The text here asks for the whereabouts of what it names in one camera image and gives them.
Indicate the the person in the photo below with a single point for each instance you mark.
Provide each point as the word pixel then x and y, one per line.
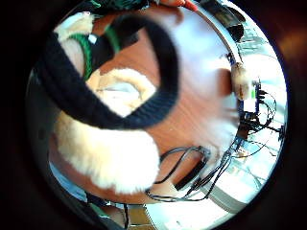
pixel 68 185

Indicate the black flat power strip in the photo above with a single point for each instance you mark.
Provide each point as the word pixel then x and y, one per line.
pixel 192 174

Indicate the orange object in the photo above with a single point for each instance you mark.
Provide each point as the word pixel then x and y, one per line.
pixel 184 3

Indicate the small beige soft toy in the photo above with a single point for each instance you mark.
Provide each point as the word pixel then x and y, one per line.
pixel 241 81

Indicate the electronics box with green light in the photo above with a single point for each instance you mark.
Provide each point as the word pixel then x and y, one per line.
pixel 252 102

